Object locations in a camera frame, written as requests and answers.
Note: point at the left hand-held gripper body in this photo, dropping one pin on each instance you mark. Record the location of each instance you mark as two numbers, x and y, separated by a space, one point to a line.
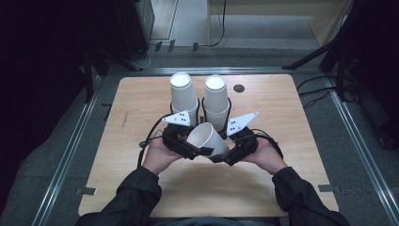
175 138

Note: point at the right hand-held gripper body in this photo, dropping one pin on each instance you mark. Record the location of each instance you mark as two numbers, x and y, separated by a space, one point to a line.
246 141

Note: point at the black double cup holder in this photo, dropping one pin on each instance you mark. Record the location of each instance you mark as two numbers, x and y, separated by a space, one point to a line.
201 113

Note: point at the grey table corner bracket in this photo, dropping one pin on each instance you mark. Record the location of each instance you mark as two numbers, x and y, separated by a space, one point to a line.
86 191
327 188

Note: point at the black tripod stand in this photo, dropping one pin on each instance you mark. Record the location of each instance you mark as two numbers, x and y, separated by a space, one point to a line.
338 40

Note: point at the black round table grommet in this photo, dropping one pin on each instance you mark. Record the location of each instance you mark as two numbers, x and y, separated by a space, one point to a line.
239 88

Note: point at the person's left hand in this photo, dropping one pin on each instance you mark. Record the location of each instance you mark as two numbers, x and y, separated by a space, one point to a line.
160 157

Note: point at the person's right hand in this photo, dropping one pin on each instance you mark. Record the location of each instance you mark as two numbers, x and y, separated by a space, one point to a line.
266 155

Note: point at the black metal stand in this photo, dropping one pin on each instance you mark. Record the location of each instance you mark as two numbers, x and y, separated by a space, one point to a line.
94 62

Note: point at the dark cabinet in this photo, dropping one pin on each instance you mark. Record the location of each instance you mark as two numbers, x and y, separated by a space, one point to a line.
135 25

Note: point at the metal floor rail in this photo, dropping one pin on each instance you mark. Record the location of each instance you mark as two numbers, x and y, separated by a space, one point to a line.
67 157
360 141
150 71

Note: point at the stack of white paper cups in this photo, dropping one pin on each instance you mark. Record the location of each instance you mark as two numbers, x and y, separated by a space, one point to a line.
216 100
183 94

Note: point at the single white paper cup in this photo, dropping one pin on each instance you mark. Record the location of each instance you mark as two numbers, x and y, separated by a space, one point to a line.
208 138

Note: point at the light wooden furniture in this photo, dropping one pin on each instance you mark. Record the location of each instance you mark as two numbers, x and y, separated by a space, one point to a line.
323 19

